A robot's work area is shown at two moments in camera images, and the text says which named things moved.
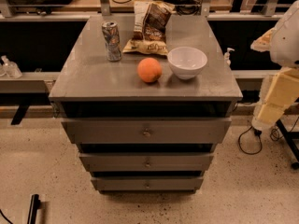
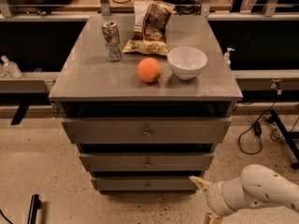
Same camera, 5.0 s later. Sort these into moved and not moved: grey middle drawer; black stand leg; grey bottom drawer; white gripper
Moved: white gripper
Not moved: black stand leg; grey bottom drawer; grey middle drawer
